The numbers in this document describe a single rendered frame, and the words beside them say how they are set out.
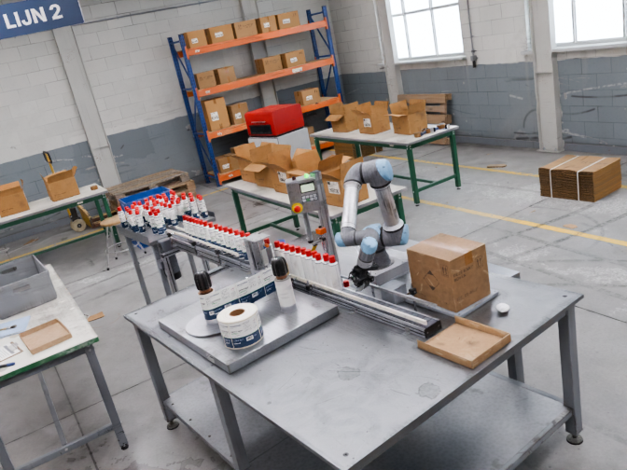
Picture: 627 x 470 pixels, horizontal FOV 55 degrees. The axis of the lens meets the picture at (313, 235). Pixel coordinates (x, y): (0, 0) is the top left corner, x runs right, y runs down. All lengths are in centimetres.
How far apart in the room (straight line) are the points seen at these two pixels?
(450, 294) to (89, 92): 841
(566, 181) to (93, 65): 732
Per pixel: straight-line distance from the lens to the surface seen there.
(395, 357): 272
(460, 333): 283
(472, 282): 299
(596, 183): 679
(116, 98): 1069
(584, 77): 851
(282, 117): 879
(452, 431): 327
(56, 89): 1052
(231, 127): 1041
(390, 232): 334
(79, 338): 387
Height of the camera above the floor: 225
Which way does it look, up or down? 19 degrees down
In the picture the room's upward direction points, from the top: 12 degrees counter-clockwise
